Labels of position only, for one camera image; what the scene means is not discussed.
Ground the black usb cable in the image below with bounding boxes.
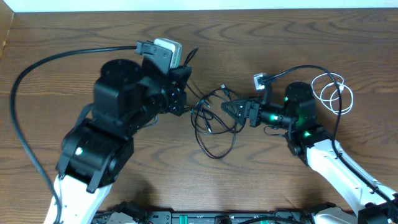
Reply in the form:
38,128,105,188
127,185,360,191
183,46,248,160

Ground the white usb cable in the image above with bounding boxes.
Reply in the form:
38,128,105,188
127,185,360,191
310,72,354,116

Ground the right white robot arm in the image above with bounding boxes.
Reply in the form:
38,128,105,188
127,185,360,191
221,82,397,223

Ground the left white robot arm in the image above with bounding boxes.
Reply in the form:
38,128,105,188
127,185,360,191
53,59,192,223

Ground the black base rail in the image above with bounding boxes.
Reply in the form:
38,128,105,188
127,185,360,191
93,202,358,224

